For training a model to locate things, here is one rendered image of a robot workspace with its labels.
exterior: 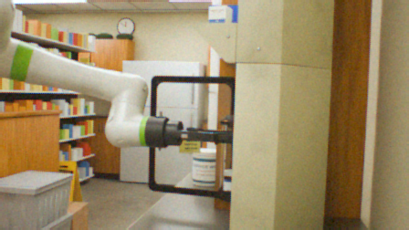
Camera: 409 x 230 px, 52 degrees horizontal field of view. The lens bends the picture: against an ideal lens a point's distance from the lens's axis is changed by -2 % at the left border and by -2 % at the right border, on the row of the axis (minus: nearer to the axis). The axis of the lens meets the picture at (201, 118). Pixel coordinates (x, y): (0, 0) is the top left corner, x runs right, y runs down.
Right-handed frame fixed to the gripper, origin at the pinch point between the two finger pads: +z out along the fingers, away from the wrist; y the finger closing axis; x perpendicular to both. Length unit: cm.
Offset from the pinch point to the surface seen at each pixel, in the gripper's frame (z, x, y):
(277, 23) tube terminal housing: 10.8, -29.7, -14.8
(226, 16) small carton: -3.3, -32.8, -6.7
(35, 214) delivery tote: -156, 74, 136
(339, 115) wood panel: 30.3, -7.0, 23.4
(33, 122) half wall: -205, 16, 204
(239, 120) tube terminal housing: 2.4, -5.4, -15.0
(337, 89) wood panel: 29.3, -15.3, 23.3
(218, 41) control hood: -3.6, -24.9, -15.5
